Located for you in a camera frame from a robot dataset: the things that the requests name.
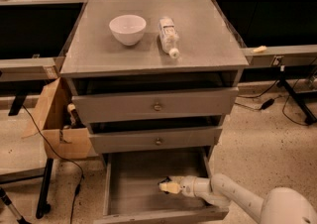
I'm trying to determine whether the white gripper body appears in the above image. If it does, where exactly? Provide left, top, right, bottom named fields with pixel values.
left=180, top=175, right=212, bottom=198

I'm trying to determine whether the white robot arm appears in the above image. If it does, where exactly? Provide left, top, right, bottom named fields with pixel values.
left=158, top=173, right=317, bottom=224

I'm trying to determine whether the grey open bottom drawer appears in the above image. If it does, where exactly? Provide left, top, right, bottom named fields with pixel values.
left=93, top=148, right=228, bottom=224

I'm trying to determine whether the grey top drawer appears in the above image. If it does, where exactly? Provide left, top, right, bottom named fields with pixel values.
left=72, top=87, right=238, bottom=123

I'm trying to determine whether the grey middle drawer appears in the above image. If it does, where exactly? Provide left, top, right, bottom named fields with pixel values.
left=90, top=127, right=222, bottom=154

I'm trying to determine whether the grey wooden drawer cabinet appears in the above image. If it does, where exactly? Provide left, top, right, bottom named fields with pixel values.
left=59, top=0, right=250, bottom=157

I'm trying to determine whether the brown cardboard box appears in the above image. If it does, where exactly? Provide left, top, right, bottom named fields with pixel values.
left=21, top=77, right=93, bottom=161

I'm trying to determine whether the black table leg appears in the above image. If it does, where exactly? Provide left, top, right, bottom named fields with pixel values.
left=36, top=159, right=53, bottom=219

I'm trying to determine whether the clear plastic water bottle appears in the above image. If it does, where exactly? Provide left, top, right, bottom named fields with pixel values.
left=158, top=17, right=180, bottom=58

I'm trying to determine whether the small yellow foam piece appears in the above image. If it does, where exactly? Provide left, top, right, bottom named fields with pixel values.
left=252, top=46, right=267, bottom=54

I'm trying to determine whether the white ceramic bowl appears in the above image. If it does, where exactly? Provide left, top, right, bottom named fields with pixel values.
left=109, top=15, right=147, bottom=46

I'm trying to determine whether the black tripod leg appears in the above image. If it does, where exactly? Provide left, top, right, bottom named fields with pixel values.
left=0, top=187, right=30, bottom=224

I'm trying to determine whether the black floor cable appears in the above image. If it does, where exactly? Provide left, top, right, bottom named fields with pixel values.
left=20, top=103, right=85, bottom=224

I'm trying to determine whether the black power adapter cable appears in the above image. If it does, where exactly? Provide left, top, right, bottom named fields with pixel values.
left=233, top=80, right=281, bottom=112

